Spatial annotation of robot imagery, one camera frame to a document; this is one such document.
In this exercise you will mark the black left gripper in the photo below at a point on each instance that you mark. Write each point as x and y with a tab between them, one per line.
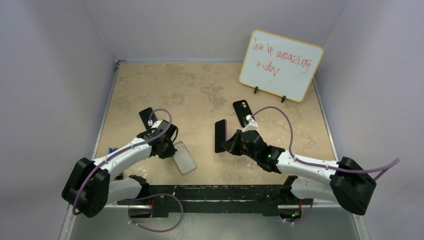
169	153

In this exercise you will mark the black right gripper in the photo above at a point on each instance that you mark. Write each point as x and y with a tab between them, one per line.
231	145

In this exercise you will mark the pale pink phone case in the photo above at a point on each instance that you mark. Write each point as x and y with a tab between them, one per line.
183	159

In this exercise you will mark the black smartphone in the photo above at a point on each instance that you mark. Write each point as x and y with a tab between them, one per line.
220	135

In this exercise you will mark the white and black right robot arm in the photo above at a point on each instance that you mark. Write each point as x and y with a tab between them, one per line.
343	182

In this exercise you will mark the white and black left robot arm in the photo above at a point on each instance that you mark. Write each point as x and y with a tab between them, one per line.
92	184

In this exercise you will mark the black phone lying left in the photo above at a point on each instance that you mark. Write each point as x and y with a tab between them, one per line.
145	115

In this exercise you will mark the blue object at table edge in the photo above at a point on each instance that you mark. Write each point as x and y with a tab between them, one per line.
112	149

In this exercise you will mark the whiteboard with red writing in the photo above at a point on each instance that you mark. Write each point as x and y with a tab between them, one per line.
280	65

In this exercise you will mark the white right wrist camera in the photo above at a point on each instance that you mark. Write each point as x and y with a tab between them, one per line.
251	124

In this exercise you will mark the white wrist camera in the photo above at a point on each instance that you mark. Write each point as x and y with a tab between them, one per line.
251	124
154	124

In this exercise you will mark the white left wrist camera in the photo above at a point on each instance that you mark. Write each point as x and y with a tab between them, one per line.
154	124

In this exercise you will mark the black phone case with camera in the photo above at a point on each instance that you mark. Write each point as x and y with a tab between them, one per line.
242	110

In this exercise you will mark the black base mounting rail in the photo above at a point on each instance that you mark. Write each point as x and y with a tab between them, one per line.
269	200

